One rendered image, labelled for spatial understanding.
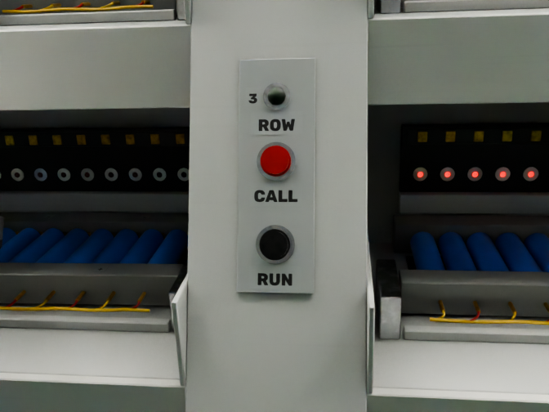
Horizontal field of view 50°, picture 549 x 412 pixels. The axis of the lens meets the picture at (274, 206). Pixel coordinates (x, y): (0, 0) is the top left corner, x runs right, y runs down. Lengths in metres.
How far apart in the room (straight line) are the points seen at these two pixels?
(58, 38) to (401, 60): 0.19
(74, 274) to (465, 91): 0.26
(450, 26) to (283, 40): 0.09
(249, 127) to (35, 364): 0.18
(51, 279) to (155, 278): 0.07
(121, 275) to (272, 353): 0.13
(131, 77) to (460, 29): 0.18
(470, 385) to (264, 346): 0.11
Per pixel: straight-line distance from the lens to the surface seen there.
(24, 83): 0.37
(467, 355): 0.35
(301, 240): 0.30
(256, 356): 0.31
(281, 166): 0.30
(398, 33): 0.33
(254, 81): 0.32
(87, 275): 0.40
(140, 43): 0.34
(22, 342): 0.39
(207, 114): 0.32
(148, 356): 0.35
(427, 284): 0.37
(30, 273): 0.42
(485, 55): 0.33
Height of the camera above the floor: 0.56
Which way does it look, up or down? 2 degrees up
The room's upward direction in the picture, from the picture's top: 1 degrees clockwise
